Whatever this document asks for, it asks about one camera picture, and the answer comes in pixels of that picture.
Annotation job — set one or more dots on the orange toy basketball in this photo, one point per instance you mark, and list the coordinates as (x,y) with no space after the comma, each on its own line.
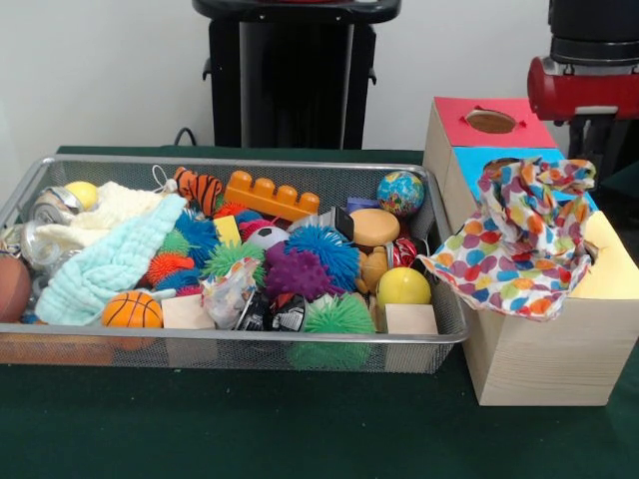
(132,309)

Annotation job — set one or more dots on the cream knitted cloth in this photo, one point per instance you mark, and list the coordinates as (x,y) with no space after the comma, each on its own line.
(115,209)

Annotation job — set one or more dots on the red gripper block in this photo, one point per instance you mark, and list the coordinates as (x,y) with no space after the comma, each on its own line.
(589,92)

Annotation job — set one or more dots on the dark green tablecloth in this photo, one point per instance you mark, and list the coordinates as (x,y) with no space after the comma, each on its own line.
(249,424)

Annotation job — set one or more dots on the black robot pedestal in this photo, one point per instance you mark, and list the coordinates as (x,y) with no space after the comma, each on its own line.
(294,75)

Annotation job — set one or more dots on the wooden box with three holes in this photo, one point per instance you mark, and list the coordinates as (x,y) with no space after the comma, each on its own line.
(549,354)

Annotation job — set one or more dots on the shallow mesh toy bin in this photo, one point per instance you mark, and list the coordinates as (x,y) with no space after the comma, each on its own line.
(224,351)

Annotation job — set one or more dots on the globe print ball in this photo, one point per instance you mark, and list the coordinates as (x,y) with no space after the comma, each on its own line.
(400,192)

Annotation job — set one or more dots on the green cloth side table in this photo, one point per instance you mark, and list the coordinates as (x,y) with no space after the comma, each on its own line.
(624,187)

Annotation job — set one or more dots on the smooth yellow ball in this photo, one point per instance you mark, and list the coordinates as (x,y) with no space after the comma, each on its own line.
(403,288)

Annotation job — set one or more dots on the polka dot cloth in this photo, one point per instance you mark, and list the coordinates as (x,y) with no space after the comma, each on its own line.
(534,199)
(499,279)

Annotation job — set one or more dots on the purple spiky ball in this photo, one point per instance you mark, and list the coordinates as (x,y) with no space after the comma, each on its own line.
(297,272)

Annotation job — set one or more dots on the brown toy football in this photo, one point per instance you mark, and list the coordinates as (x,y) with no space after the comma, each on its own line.
(12,289)

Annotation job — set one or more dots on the light blue cloth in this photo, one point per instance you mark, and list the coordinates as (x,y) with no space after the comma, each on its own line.
(110,264)

